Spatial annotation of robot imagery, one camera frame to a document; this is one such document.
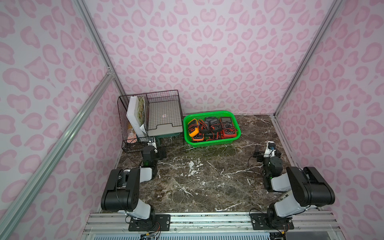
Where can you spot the green plastic basket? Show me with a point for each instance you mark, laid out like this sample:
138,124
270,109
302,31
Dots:
211,139

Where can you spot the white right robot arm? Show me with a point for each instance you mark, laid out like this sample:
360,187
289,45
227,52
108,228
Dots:
302,189

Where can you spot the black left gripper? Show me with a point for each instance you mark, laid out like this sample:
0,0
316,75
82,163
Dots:
160,152

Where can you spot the red Aneng large multimeter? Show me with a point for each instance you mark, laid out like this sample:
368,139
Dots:
228,130

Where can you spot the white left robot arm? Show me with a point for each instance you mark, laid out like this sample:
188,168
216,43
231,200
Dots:
122,189

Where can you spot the yellow Aneng multimeter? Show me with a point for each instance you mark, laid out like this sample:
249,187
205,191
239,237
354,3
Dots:
193,128

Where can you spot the green zippered pouch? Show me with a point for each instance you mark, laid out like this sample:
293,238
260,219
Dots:
165,118

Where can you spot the black wire basket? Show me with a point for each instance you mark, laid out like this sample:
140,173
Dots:
131,143

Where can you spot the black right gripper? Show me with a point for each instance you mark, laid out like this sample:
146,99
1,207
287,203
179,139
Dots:
259,153

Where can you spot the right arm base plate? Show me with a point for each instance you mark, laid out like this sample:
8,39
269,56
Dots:
261,221

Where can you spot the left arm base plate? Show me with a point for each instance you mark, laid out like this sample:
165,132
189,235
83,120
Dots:
158,221

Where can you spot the orange Victor multimeter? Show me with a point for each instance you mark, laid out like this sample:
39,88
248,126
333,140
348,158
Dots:
200,137

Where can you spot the green multimeter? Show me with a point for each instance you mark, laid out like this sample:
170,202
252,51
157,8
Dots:
214,124

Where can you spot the small black multimeter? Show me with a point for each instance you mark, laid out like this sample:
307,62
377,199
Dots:
204,126

